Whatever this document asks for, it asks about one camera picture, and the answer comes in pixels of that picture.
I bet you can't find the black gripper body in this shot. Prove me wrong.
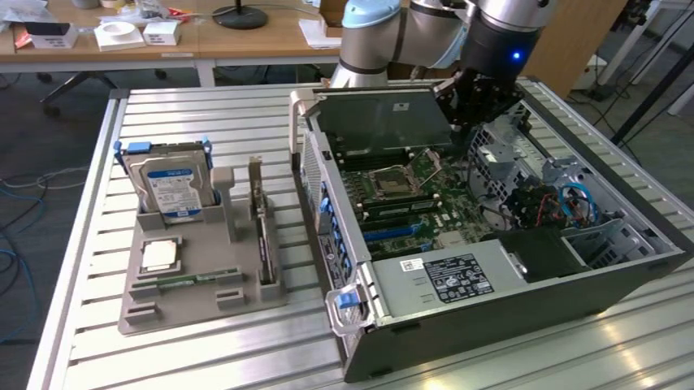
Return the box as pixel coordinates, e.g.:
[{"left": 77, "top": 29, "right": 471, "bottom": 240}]
[{"left": 459, "top": 15, "right": 545, "bottom": 81}]

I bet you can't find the wooden cabinet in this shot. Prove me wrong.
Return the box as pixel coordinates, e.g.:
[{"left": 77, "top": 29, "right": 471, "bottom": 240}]
[{"left": 518, "top": 0, "right": 630, "bottom": 98}]

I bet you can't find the metal socket cover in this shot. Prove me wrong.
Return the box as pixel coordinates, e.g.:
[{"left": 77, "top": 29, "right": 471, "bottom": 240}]
[{"left": 408, "top": 146, "right": 451, "bottom": 192}]

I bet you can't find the white floor box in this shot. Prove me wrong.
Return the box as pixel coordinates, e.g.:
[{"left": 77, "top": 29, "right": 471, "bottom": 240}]
[{"left": 571, "top": 54, "right": 609, "bottom": 93}]

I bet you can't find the perforated metal drive cage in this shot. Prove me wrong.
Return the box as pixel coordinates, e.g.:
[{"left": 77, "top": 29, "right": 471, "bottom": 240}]
[{"left": 466, "top": 99, "right": 549, "bottom": 204}]

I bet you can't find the CPU socket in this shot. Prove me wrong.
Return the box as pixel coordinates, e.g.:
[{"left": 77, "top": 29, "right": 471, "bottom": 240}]
[{"left": 367, "top": 167, "right": 422, "bottom": 195}]

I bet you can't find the green motherboard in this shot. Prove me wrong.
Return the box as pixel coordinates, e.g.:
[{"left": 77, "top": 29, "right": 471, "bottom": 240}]
[{"left": 324, "top": 133, "right": 489, "bottom": 261}]

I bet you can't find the black stand pole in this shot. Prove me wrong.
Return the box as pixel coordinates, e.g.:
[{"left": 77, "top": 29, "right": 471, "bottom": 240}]
[{"left": 610, "top": 0, "right": 694, "bottom": 145}]

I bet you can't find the installed RAM stick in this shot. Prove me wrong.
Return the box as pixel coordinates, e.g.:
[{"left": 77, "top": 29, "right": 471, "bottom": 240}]
[{"left": 363, "top": 193, "right": 443, "bottom": 220}]

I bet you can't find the brown cardboard box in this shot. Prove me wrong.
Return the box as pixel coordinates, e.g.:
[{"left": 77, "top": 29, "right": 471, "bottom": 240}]
[{"left": 318, "top": 0, "right": 351, "bottom": 28}]

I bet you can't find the blue expansion card retainer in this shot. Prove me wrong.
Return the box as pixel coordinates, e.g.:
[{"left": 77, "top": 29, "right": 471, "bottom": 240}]
[{"left": 318, "top": 182, "right": 356, "bottom": 281}]

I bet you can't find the blue expansion slot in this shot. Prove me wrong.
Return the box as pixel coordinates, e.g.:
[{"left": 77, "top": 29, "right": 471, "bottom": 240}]
[{"left": 362, "top": 225, "right": 422, "bottom": 244}]

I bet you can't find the wooden desk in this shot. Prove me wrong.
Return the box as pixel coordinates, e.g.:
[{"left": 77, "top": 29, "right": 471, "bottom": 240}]
[{"left": 0, "top": 0, "right": 348, "bottom": 89}]

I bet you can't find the black round lamp base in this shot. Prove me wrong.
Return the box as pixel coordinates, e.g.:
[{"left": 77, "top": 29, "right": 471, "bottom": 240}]
[{"left": 211, "top": 0, "right": 270, "bottom": 30}]

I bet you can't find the grey power supply unit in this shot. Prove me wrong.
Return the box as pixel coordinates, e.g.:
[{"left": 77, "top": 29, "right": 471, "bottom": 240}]
[{"left": 356, "top": 239, "right": 527, "bottom": 322}]

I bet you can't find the graphics card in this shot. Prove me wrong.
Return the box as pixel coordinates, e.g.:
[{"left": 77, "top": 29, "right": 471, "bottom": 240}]
[{"left": 247, "top": 155, "right": 275, "bottom": 285}]

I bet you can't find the black open PC case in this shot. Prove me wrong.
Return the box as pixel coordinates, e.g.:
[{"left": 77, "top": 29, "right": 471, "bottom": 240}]
[{"left": 288, "top": 76, "right": 694, "bottom": 384}]

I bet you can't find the small white carton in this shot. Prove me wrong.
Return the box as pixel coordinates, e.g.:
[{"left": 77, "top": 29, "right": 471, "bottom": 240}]
[{"left": 142, "top": 19, "right": 183, "bottom": 46}]

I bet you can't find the hard disk blue carrier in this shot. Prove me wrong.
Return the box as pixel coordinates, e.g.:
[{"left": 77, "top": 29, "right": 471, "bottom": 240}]
[{"left": 112, "top": 137, "right": 214, "bottom": 224}]

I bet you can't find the grey parts rack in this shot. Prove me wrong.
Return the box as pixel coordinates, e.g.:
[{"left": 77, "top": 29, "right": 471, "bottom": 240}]
[{"left": 118, "top": 156, "right": 288, "bottom": 337}]

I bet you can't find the white box with tape roll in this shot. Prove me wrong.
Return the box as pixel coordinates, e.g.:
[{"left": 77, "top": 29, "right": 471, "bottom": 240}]
[{"left": 92, "top": 22, "right": 148, "bottom": 53}]

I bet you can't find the green RAM stick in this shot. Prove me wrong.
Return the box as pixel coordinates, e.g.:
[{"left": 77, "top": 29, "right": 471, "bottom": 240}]
[{"left": 156, "top": 267, "right": 240, "bottom": 288}]

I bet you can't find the silver CPU chip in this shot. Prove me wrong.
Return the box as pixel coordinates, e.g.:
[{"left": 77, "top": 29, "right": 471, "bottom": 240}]
[{"left": 139, "top": 240, "right": 180, "bottom": 274}]

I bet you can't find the black office chair base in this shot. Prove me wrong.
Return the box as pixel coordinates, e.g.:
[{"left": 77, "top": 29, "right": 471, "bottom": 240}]
[{"left": 37, "top": 71, "right": 119, "bottom": 117}]

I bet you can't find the white box black top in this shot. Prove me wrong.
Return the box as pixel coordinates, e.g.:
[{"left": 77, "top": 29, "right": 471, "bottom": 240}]
[{"left": 24, "top": 22, "right": 80, "bottom": 50}]

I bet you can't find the blue wire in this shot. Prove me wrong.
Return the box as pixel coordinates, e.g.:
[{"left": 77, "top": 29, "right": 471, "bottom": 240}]
[{"left": 558, "top": 181, "right": 601, "bottom": 228}]

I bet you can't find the red wire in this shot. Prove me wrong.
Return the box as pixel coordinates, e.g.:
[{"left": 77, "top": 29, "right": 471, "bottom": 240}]
[{"left": 534, "top": 193, "right": 559, "bottom": 228}]

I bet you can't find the silver disk bay bracket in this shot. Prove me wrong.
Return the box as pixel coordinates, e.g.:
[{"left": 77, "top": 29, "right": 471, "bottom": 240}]
[{"left": 561, "top": 217, "right": 661, "bottom": 269}]

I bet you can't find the grey case handle blue latch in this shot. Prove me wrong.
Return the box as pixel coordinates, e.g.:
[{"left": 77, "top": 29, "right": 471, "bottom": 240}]
[{"left": 323, "top": 282, "right": 375, "bottom": 336}]

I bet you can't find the white floor cable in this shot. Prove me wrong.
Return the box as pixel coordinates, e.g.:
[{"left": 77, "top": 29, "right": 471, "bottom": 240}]
[{"left": 0, "top": 166, "right": 88, "bottom": 190}]

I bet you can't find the blue floor cable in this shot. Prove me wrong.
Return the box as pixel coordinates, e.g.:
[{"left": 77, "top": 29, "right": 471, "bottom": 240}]
[{"left": 0, "top": 178, "right": 43, "bottom": 346}]

